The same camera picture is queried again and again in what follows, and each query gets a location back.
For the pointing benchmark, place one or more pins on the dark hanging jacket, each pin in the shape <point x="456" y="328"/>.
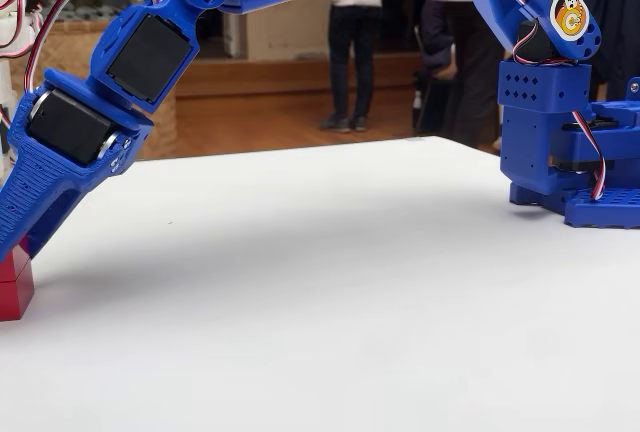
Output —
<point x="612" y="32"/>

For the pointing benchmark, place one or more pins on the white cabinet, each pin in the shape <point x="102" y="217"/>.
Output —
<point x="280" y="27"/>

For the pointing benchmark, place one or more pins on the person in dark trousers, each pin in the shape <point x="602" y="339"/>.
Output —
<point x="465" y="77"/>

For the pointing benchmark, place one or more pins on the person in white shirt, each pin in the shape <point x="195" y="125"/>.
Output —
<point x="356" y="52"/>

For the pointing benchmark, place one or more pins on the small red cube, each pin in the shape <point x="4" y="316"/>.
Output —
<point x="15" y="292"/>

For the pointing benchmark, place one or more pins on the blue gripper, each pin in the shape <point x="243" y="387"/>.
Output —
<point x="67" y="125"/>

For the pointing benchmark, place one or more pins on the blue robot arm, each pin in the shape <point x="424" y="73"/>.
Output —
<point x="540" y="127"/>

